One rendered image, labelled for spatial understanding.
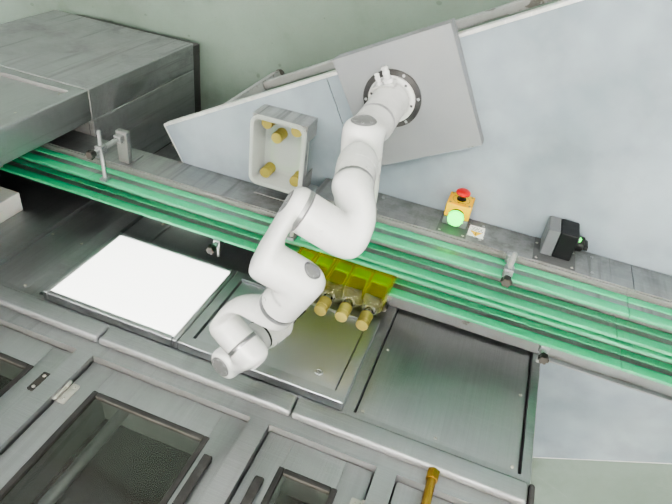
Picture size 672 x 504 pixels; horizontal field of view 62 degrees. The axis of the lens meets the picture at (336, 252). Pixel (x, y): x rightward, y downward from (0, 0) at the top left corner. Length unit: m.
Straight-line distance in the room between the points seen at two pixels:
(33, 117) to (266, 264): 1.12
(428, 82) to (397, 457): 0.92
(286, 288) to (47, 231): 1.19
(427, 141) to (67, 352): 1.10
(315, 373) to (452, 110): 0.76
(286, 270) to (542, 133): 0.82
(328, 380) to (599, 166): 0.88
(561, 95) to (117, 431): 1.33
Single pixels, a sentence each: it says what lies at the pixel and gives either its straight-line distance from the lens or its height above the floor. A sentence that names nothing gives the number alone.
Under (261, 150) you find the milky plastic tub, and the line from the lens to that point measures 1.76.
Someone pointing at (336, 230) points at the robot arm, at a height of 1.38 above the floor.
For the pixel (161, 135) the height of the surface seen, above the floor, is 0.37.
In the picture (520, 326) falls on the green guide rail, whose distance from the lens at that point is 1.66.
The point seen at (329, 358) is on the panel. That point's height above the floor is 1.19.
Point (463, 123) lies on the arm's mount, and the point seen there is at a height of 0.79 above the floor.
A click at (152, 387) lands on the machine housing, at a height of 1.44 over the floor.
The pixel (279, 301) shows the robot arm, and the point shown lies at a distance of 1.07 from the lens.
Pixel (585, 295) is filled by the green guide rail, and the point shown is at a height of 0.94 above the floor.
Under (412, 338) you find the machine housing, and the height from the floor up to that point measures 0.97.
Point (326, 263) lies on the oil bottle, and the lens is 1.58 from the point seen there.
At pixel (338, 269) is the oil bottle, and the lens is 1.57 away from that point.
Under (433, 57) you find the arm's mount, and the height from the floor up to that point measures 0.80.
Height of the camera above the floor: 2.21
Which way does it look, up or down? 51 degrees down
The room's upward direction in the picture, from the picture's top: 147 degrees counter-clockwise
